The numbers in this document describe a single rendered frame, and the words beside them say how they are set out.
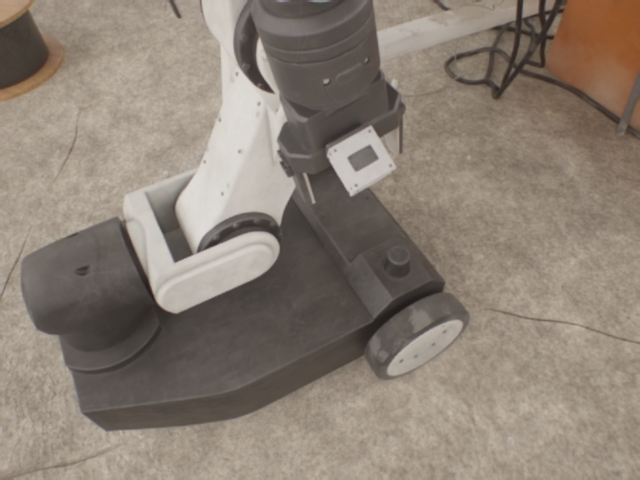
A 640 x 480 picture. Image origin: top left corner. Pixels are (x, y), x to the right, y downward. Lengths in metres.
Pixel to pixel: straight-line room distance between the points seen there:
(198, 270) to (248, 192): 0.13
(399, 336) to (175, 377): 0.36
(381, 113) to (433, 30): 0.94
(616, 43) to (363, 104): 1.23
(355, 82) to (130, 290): 0.50
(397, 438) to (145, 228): 0.57
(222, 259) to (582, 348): 0.74
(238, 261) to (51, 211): 0.74
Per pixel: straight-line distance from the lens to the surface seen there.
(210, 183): 0.76
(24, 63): 1.87
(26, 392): 1.14
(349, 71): 0.37
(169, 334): 0.87
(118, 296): 0.77
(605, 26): 1.62
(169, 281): 0.74
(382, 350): 0.83
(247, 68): 0.58
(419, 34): 1.36
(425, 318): 0.82
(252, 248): 0.74
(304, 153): 0.44
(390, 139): 0.52
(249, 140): 0.66
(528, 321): 1.10
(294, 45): 0.36
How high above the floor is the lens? 0.91
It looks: 53 degrees down
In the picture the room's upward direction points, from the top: 2 degrees counter-clockwise
